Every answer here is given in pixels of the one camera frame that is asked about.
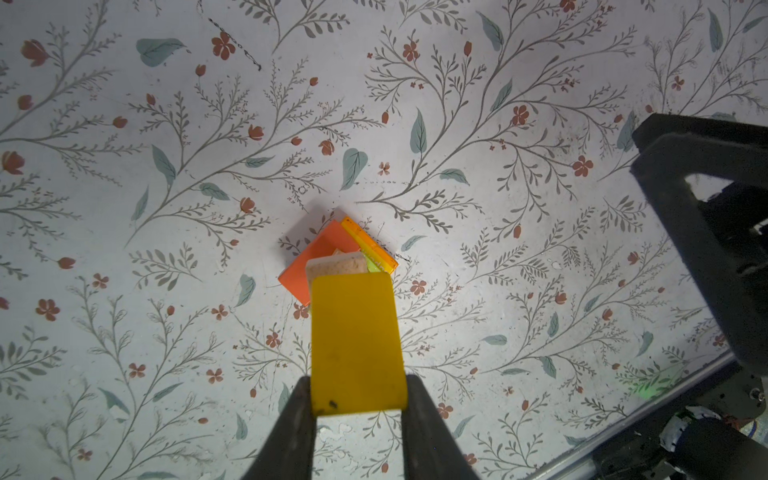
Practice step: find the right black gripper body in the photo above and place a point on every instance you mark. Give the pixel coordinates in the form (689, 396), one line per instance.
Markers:
(706, 180)

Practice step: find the natural wood long block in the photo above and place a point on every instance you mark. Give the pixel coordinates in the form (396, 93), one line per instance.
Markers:
(336, 264)

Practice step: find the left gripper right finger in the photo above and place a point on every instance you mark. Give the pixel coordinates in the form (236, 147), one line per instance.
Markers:
(429, 449)

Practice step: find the orange yellow wood block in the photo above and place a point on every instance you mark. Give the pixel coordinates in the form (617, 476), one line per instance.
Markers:
(369, 247)

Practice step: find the red orange wood block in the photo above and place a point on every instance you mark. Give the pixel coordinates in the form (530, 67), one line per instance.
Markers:
(332, 239)

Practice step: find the yellow triangle wood block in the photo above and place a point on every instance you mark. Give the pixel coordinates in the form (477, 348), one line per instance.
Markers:
(356, 361)

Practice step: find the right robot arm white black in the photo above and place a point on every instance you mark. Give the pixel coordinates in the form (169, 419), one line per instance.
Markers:
(697, 435)

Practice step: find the green wood block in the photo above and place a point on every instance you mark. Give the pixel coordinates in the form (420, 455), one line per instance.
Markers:
(372, 265)

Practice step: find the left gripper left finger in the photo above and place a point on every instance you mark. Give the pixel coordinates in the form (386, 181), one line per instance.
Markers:
(288, 451)

